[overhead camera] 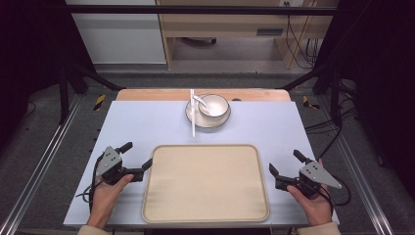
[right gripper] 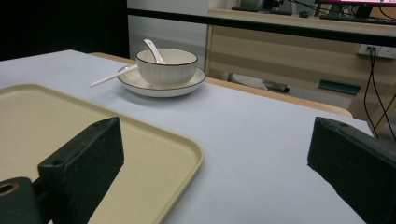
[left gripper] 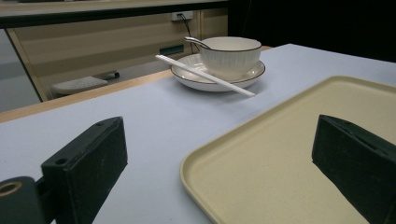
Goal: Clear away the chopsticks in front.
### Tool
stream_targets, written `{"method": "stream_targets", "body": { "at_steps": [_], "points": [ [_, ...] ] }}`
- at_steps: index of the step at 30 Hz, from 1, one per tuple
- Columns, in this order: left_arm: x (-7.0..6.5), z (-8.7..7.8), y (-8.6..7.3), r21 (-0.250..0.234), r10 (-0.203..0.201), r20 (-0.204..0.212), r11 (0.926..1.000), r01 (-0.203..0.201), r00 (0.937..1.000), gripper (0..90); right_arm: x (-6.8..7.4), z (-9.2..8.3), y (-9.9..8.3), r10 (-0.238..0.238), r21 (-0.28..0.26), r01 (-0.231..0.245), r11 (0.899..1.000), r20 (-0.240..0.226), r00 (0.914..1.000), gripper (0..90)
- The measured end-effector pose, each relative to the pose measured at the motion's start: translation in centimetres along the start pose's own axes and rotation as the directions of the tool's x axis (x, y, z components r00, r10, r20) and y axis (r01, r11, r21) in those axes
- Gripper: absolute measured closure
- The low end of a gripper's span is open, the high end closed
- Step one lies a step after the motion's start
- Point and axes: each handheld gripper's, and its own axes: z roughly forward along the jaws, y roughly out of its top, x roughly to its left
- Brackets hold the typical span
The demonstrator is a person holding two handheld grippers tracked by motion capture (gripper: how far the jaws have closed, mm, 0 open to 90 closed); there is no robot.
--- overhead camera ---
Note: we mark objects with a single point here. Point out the person's left hand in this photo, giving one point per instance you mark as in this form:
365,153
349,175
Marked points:
104,202

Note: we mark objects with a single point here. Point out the cream plate with dark rim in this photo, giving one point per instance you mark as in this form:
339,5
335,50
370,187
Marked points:
204,122

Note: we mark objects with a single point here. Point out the person's right hand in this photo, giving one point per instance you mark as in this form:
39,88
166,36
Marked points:
316,209

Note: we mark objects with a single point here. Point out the aluminium floor rail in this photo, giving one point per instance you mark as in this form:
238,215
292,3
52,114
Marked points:
42,163
359,176

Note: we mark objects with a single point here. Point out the yellow black floor tape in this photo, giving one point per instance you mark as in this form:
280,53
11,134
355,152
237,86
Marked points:
100,102
308,103

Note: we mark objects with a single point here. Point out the black metal stand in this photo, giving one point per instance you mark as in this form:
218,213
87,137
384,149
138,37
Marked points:
334,98
65,94

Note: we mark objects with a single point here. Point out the white ceramic spoon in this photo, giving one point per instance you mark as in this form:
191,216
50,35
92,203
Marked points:
199,99

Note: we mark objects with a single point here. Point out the white chopstick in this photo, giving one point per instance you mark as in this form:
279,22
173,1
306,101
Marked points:
192,124

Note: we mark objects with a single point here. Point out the light wooden desk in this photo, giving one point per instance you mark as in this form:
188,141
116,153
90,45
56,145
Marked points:
228,23

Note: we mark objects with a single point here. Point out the wooden table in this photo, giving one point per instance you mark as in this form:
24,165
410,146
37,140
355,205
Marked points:
156,94

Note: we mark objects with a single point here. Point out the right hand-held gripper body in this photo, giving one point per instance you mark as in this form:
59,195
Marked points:
314,174

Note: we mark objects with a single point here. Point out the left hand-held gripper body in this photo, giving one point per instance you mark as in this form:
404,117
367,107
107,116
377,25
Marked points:
109,161

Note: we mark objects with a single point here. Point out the white bowl with dark rim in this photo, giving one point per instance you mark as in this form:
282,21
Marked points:
215,106

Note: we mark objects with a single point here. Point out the black curtain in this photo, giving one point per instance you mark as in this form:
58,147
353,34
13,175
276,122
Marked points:
381,81
29,58

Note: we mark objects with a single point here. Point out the white cabinet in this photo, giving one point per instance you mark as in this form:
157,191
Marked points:
120,36

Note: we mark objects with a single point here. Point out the beige rectangular tray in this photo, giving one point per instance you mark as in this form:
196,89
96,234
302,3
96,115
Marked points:
205,182

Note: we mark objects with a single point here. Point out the pale blue table sheet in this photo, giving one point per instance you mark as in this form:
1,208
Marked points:
137,124

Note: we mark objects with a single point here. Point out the black horizontal frame bar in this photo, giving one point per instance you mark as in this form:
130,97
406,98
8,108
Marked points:
195,9

